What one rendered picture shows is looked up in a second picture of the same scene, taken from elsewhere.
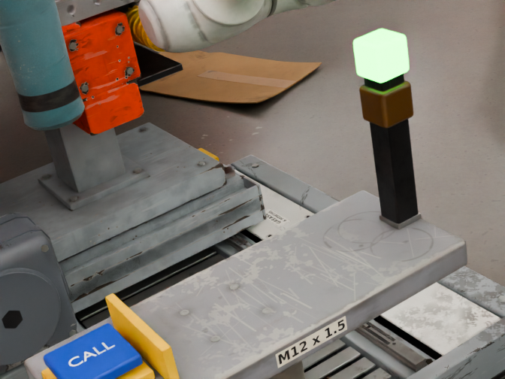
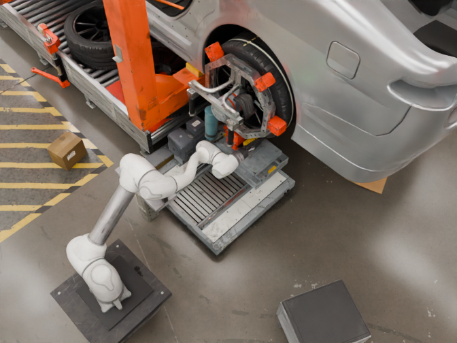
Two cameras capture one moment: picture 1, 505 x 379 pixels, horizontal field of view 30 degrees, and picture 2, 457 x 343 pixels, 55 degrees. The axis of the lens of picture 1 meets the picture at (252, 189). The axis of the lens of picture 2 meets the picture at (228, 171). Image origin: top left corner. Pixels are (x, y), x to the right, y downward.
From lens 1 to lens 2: 254 cm
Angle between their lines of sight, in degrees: 56
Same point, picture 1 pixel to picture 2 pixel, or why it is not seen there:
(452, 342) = (205, 233)
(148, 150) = (264, 154)
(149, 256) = not seen: hidden behind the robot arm
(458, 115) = (339, 239)
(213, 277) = not seen: hidden behind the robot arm
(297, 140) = (322, 194)
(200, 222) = (243, 174)
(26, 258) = (179, 145)
